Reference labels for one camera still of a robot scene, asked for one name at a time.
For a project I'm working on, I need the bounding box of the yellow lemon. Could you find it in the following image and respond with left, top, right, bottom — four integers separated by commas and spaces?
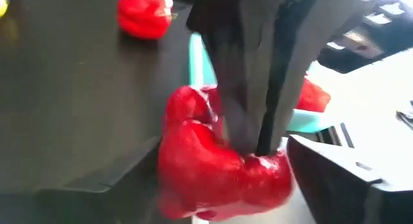
0, 0, 10, 19

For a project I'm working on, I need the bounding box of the teal plastic bin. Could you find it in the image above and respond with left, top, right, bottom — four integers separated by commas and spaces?
188, 32, 327, 134

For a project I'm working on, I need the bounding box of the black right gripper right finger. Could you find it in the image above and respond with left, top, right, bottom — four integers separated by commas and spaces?
286, 133, 413, 224

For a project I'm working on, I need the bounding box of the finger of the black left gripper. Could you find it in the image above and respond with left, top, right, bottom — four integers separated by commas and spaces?
257, 0, 361, 156
186, 0, 285, 156

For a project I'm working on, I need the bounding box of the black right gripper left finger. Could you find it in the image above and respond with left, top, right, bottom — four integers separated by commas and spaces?
0, 136, 162, 224

